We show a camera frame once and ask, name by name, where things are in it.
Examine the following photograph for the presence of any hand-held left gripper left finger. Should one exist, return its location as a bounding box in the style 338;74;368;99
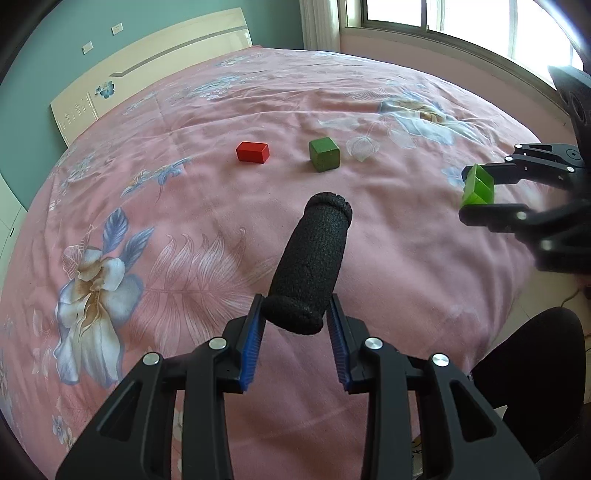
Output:
55;293;266;480

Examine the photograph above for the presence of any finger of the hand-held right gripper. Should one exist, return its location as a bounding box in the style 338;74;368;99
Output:
462;143;584;185
458;198;591;273

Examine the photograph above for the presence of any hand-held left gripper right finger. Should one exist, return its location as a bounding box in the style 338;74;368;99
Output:
325;293;541;480

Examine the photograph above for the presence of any light green block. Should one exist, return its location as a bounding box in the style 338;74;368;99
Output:
459;164;496;208

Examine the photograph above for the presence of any black foam cylinder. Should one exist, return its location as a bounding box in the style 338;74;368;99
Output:
262;191;354;335

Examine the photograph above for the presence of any window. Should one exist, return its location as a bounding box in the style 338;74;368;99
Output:
346;0;591;86

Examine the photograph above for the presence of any person's right leg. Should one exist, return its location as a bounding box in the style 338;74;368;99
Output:
471;307;591;467

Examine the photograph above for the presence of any pink floral blanket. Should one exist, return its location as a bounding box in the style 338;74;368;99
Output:
0;44;555;480

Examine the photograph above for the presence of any dark green block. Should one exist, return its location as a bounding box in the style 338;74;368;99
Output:
308;137;341;172

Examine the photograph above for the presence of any red block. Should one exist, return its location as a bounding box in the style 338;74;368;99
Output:
236;141;270;164

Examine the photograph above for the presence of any cream curtain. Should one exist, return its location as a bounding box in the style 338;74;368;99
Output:
300;0;347;54

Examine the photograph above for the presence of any cream wardrobe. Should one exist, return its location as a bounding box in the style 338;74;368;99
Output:
0;173;26;259

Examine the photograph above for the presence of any cream wooden headboard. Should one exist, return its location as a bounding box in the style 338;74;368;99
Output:
50;7;254;147

